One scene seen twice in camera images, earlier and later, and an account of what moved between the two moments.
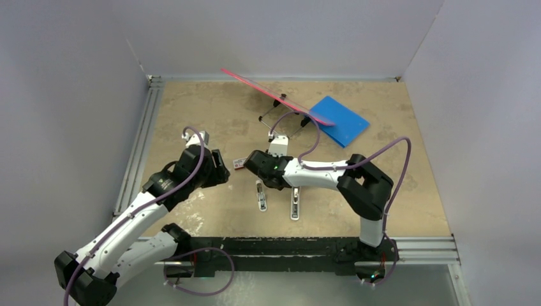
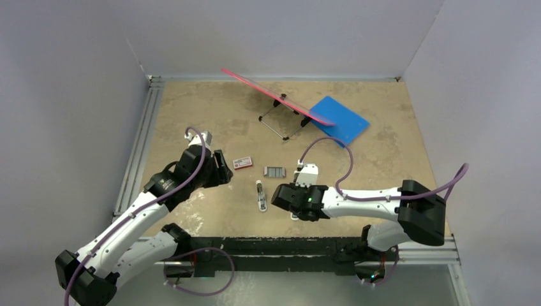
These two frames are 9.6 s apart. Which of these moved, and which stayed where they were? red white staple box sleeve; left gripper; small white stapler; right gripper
Moved: right gripper
Stayed: small white stapler; left gripper; red white staple box sleeve
